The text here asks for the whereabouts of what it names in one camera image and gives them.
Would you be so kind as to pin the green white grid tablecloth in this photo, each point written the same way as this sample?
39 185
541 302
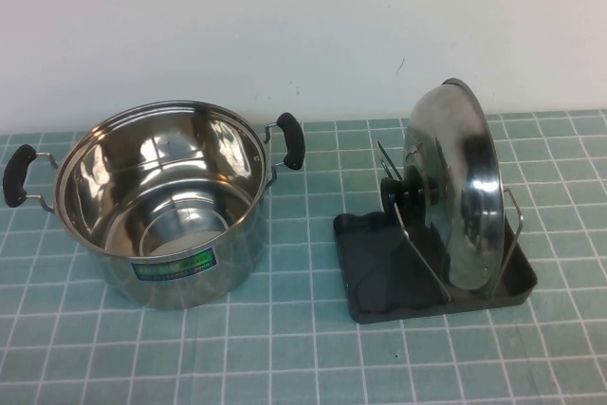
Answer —
303 362

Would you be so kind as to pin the stainless steel lid black knob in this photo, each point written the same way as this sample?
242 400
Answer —
455 177

